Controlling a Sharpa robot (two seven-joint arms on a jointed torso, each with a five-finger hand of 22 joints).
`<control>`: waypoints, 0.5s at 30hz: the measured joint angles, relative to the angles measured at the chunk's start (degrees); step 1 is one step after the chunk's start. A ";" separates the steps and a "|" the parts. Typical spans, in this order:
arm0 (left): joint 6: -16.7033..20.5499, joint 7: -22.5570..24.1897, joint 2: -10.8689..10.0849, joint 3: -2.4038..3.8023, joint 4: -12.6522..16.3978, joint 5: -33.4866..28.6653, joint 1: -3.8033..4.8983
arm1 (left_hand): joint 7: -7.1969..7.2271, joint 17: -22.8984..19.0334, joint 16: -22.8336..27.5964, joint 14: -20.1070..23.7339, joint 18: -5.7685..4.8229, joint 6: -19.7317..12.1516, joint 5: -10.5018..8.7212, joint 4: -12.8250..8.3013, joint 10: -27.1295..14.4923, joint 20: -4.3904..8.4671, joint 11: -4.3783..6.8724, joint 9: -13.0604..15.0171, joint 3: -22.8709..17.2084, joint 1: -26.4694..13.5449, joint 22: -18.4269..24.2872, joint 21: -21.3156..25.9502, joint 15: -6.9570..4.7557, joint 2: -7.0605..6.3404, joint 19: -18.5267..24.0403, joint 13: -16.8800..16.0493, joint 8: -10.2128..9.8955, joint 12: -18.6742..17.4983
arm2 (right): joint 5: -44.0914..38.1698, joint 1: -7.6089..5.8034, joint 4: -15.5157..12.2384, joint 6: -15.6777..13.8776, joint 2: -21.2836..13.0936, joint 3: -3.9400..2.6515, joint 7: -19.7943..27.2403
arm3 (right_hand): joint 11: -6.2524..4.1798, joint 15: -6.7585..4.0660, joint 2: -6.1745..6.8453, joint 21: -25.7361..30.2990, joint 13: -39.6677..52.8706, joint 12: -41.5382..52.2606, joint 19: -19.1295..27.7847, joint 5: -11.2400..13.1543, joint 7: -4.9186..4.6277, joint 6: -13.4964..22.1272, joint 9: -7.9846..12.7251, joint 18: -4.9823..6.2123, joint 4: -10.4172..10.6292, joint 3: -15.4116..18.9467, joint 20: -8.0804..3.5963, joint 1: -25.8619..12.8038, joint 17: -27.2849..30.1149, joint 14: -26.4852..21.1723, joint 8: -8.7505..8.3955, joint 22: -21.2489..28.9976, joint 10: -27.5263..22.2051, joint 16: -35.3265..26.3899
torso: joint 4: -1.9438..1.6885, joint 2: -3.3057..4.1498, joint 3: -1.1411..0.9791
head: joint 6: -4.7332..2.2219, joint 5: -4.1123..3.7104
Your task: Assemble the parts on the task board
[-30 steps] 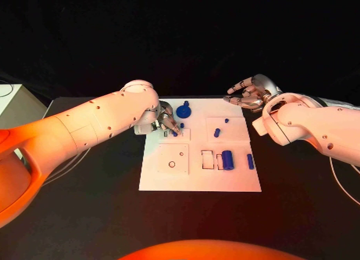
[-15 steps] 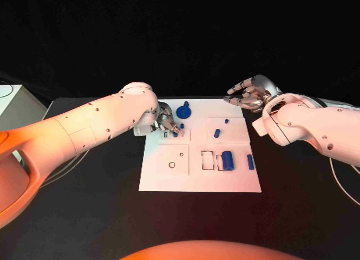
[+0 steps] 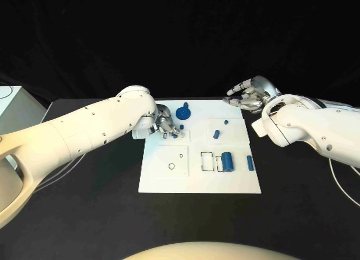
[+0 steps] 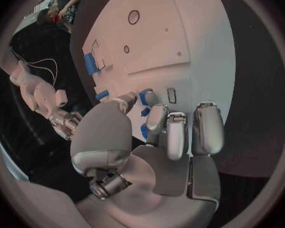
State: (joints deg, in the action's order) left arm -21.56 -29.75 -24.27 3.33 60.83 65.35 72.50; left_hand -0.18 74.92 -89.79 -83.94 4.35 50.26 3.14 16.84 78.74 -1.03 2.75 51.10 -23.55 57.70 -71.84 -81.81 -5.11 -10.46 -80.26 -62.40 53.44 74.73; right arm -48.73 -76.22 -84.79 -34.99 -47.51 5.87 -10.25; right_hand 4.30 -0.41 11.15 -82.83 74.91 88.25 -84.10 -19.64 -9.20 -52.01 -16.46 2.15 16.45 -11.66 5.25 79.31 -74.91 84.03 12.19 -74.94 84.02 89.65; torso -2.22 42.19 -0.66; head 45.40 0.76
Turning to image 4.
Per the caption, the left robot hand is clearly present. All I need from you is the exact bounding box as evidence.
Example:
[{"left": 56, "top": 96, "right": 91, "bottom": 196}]
[{"left": 69, "top": 90, "right": 226, "bottom": 228}]

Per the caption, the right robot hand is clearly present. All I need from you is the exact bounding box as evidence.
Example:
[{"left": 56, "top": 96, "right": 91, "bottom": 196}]
[{"left": 48, "top": 111, "right": 83, "bottom": 141}]

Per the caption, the ribbed blue block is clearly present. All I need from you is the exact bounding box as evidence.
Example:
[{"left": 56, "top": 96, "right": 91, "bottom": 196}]
[{"left": 83, "top": 53, "right": 102, "bottom": 77}]

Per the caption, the white task board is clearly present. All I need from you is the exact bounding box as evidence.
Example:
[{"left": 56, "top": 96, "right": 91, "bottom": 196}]
[{"left": 82, "top": 0, "right": 236, "bottom": 143}]

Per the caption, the person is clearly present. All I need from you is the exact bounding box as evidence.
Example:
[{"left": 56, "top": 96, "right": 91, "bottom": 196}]
[{"left": 36, "top": 0, "right": 91, "bottom": 30}]

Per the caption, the white cable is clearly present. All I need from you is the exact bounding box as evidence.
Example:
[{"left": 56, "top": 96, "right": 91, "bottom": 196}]
[{"left": 25, "top": 58, "right": 60, "bottom": 87}]

